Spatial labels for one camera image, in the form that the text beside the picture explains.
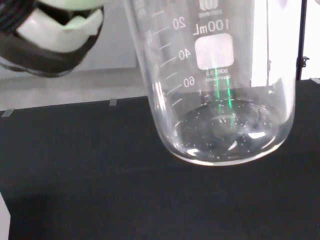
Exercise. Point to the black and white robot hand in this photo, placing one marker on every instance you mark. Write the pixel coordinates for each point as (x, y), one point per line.
(50, 37)

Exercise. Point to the grey cloth clip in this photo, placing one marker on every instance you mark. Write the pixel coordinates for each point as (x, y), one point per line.
(8, 113)
(113, 102)
(315, 80)

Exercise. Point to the black bench cloth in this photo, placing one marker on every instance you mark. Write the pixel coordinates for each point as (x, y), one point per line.
(100, 187)

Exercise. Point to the black tripod pole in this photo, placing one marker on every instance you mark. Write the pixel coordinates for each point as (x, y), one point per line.
(302, 37)

